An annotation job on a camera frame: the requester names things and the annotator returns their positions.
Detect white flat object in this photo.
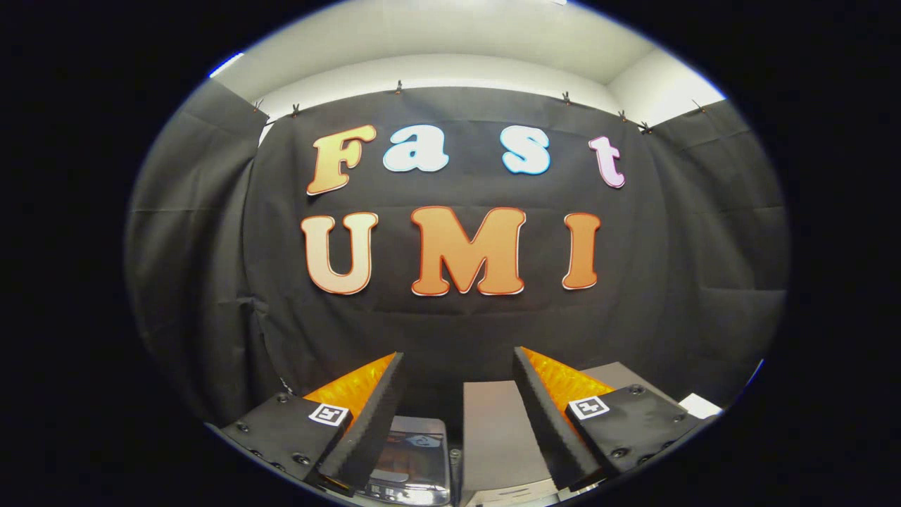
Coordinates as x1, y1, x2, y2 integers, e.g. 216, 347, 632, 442
679, 393, 724, 421

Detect black backdrop cloth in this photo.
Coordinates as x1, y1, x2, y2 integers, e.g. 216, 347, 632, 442
125, 77, 789, 430

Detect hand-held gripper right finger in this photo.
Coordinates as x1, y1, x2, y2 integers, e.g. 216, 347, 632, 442
512, 345, 715, 492

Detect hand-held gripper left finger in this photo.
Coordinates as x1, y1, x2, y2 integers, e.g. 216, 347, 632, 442
222, 351, 405, 497

